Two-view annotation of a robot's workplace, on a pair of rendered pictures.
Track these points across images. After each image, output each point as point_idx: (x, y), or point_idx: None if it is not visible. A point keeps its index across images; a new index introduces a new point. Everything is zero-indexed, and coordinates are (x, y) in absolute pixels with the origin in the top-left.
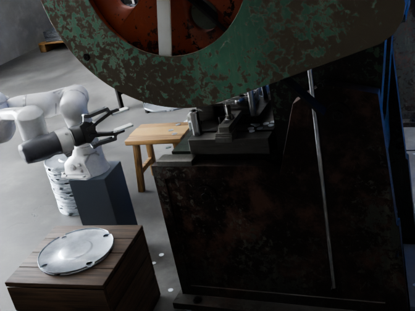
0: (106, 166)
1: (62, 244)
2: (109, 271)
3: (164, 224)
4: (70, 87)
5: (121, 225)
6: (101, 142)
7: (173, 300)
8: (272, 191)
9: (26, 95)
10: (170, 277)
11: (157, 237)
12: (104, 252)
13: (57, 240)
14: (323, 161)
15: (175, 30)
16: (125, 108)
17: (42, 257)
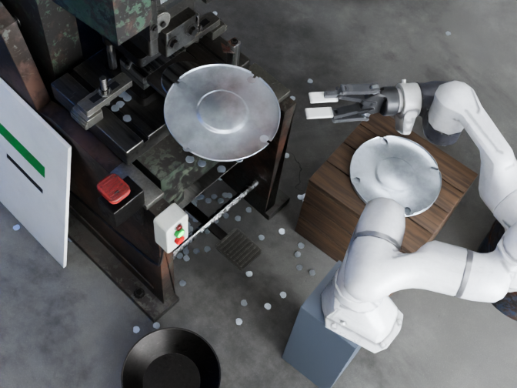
0: (328, 284)
1: (410, 197)
2: (364, 122)
3: (235, 381)
4: (380, 254)
5: (332, 195)
6: None
7: (284, 214)
8: None
9: (467, 265)
10: (274, 254)
11: (258, 352)
12: (365, 150)
13: (415, 208)
14: None
15: None
16: (313, 95)
17: (435, 185)
